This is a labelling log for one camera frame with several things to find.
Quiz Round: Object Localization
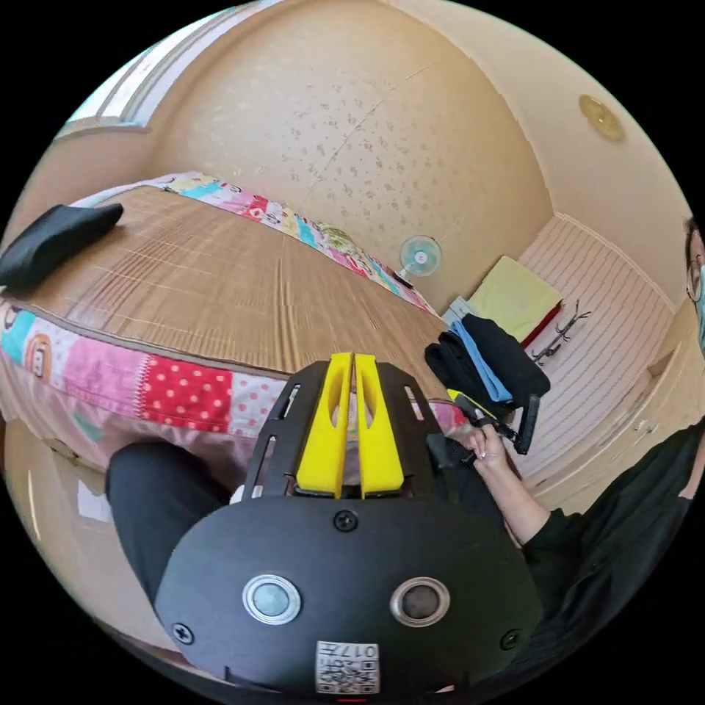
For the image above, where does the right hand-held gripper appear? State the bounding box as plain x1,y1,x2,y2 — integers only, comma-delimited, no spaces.
426,388,520,470

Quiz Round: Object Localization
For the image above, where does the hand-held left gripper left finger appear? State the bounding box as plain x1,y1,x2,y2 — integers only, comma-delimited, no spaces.
296,352,354,500

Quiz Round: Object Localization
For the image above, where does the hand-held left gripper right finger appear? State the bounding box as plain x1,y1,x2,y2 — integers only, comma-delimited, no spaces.
354,354,406,500

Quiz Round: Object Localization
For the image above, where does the person's right forearm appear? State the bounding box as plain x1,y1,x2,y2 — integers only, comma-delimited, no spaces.
488,466,553,546

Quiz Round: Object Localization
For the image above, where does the person's right hand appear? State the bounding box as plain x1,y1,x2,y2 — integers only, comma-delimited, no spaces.
464,422,512,481

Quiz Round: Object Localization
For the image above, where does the pile of clothes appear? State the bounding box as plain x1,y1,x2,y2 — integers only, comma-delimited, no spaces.
424,313,552,421

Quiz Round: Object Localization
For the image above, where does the yellow folded blanket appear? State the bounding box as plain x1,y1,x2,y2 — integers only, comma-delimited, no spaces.
466,255,565,346

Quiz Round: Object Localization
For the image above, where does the dark coat hook rack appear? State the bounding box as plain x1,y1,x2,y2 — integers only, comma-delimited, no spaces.
530,299,593,366

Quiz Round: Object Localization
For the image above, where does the light green fan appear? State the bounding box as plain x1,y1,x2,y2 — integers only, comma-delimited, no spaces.
398,235,444,289

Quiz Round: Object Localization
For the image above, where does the bed with woven mat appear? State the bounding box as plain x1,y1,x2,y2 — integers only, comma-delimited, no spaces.
0,171,476,476

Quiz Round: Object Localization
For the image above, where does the person's body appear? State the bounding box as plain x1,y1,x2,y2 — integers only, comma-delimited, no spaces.
104,216,705,682

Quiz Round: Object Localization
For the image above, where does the round ceiling lamp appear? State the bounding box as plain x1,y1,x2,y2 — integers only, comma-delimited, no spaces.
577,94,626,142

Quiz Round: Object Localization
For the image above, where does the black garment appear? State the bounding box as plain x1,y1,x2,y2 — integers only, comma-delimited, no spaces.
0,202,125,292

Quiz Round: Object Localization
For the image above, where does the window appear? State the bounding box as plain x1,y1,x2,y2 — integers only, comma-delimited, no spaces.
54,8,232,134

